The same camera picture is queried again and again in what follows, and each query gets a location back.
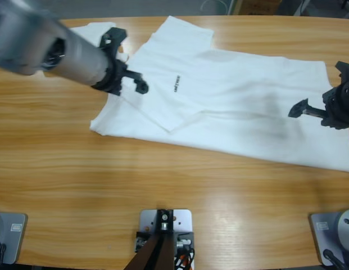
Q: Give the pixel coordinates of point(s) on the brown cardboard box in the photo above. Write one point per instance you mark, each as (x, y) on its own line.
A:
(261, 7)

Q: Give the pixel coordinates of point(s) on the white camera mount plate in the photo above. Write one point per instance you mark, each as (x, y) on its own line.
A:
(184, 222)

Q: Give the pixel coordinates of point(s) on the white t-shirt with black logo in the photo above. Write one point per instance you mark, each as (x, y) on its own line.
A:
(219, 84)

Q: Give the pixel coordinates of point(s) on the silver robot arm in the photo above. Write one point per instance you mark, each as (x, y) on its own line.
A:
(78, 59)

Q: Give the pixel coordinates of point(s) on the dark camera mount post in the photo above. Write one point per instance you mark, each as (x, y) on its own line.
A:
(163, 247)

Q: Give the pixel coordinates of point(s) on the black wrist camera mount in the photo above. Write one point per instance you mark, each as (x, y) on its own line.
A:
(115, 33)
(345, 69)

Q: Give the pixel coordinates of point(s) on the folded white t-shirt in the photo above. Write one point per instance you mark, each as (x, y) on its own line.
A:
(87, 32)

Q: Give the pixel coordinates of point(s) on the grey metal stand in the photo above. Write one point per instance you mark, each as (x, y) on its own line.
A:
(299, 8)

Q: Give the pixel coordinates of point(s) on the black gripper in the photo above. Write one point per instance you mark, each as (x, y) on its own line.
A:
(337, 107)
(113, 78)

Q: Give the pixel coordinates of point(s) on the black mount clamp bracket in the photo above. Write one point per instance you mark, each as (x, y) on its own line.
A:
(188, 234)

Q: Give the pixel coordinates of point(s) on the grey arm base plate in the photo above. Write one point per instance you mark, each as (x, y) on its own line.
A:
(321, 236)
(14, 242)

